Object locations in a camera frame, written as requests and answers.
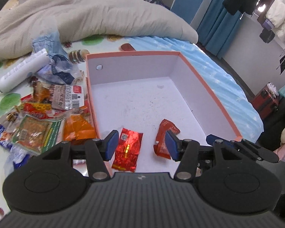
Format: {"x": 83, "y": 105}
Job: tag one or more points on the grey blanket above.
{"x": 97, "y": 16}

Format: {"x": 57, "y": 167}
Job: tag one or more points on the brown packet with white label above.
{"x": 59, "y": 95}

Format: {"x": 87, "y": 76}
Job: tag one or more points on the red foil snack packet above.
{"x": 128, "y": 152}

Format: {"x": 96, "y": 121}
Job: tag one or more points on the white tube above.
{"x": 21, "y": 70}

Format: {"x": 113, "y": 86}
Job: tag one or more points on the blue and white snack packet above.
{"x": 1, "y": 135}

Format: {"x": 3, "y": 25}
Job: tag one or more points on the clear white and blue packet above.
{"x": 19, "y": 157}

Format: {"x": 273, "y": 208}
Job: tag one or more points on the orange cardboard box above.
{"x": 137, "y": 99}

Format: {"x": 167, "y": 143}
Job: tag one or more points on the light blue plastic bag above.
{"x": 46, "y": 41}

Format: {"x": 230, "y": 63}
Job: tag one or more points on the clear packet with brown contents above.
{"x": 10, "y": 118}

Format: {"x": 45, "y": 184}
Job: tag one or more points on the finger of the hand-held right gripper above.
{"x": 258, "y": 150}

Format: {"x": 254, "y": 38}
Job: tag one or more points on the fruit printed mat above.
{"x": 9, "y": 99}

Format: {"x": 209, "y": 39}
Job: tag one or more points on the blue padded board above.
{"x": 187, "y": 2}

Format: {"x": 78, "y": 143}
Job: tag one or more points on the red suitcase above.
{"x": 263, "y": 102}

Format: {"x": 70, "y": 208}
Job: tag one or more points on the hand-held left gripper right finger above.
{"x": 172, "y": 146}

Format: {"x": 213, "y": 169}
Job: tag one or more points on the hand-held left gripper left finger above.
{"x": 111, "y": 146}

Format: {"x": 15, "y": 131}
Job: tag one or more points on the blue curtain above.
{"x": 216, "y": 28}

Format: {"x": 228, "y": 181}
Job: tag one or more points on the red-orange snack packet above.
{"x": 160, "y": 144}

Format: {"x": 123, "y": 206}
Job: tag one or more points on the small black hanging bag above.
{"x": 267, "y": 35}

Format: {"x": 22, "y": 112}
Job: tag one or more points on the green-bordered snack packet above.
{"x": 33, "y": 133}

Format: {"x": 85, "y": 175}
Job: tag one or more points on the dark blue clear wrapper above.
{"x": 61, "y": 70}

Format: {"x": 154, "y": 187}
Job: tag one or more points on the orange snack packet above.
{"x": 78, "y": 128}

